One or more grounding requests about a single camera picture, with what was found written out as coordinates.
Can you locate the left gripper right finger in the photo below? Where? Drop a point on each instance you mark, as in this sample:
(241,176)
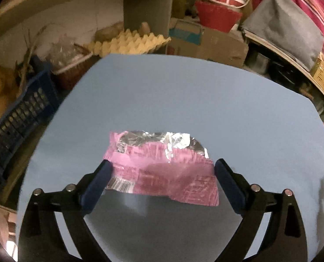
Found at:
(284,239)

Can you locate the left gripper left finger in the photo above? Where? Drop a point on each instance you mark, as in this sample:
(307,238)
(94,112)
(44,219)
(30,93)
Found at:
(40,238)

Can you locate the pink foil wrapper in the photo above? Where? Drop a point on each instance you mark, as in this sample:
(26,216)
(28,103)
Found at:
(174,165)

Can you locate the dark blue plastic crate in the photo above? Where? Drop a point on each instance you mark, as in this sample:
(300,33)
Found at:
(37,104)

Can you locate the light blue table cloth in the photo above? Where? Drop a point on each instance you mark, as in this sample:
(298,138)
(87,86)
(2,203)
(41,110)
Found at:
(274,137)

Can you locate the grey low shelf cabinet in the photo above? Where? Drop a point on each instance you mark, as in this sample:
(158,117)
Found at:
(271,62)

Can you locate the yellow egg tray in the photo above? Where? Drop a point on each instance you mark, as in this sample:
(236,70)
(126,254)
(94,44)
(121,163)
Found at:
(128,43)

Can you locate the grey cloth covered appliance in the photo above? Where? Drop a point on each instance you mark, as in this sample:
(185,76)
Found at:
(286,26)

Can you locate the cardboard box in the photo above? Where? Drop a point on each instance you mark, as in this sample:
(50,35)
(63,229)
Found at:
(190,39)

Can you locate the red plastic basin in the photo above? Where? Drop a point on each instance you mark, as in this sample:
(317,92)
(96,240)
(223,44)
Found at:
(217,17)

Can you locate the wooden wall shelf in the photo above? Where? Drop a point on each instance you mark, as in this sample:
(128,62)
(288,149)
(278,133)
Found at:
(55,31)

